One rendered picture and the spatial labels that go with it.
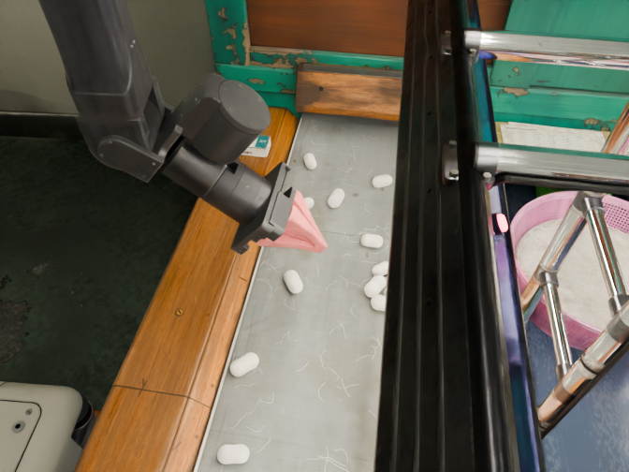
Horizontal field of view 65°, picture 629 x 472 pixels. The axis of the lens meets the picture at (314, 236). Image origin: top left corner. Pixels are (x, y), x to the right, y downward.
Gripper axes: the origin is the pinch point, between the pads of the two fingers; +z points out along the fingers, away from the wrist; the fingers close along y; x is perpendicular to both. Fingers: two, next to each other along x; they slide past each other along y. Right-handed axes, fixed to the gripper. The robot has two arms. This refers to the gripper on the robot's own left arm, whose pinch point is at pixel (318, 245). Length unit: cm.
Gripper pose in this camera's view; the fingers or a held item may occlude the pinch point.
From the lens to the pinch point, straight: 58.5
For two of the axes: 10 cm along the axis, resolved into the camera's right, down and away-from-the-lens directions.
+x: -6.3, 4.3, 6.5
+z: 7.6, 5.1, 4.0
